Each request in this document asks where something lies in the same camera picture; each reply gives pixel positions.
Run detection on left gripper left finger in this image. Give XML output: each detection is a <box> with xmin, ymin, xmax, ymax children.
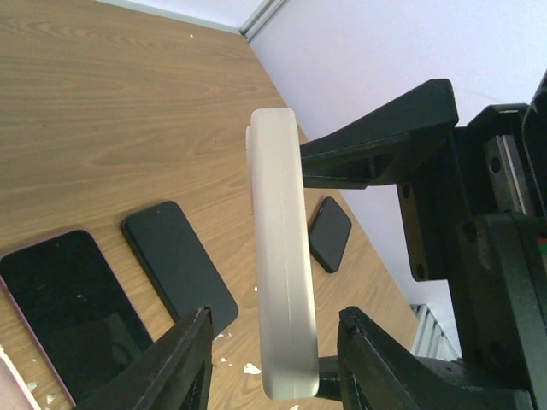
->
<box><xmin>76</xmin><ymin>307</ymin><xmax>214</xmax><ymax>409</ymax></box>

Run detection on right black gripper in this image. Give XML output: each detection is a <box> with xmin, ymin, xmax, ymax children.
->
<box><xmin>397</xmin><ymin>79</ymin><xmax>546</xmax><ymax>384</ymax></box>

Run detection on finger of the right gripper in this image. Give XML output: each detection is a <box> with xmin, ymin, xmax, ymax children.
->
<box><xmin>300</xmin><ymin>79</ymin><xmax>458</xmax><ymax>190</ymax></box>

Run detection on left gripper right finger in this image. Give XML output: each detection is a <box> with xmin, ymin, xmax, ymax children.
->
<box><xmin>338</xmin><ymin>307</ymin><xmax>533</xmax><ymax>409</ymax></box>

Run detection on purple black phone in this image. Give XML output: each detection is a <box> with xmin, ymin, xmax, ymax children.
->
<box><xmin>1</xmin><ymin>230</ymin><xmax>152</xmax><ymax>404</ymax></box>

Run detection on black phone from blue case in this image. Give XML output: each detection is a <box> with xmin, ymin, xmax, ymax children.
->
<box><xmin>121</xmin><ymin>201</ymin><xmax>238</xmax><ymax>337</ymax></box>

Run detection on pink phone case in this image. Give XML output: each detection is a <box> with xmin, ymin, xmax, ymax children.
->
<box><xmin>1</xmin><ymin>348</ymin><xmax>39</xmax><ymax>409</ymax></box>

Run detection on phone in black case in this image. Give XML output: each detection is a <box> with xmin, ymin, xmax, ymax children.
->
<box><xmin>309</xmin><ymin>196</ymin><xmax>352</xmax><ymax>273</ymax></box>

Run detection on white debris flakes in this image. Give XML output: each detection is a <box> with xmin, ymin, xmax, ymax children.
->
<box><xmin>20</xmin><ymin>331</ymin><xmax>262</xmax><ymax>409</ymax></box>

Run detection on aluminium front rail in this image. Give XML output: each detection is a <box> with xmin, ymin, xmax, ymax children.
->
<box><xmin>411</xmin><ymin>304</ymin><xmax>460</xmax><ymax>361</ymax></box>

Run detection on right aluminium corner post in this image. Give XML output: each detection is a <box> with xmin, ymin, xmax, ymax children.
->
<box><xmin>238</xmin><ymin>0</ymin><xmax>288</xmax><ymax>41</ymax></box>

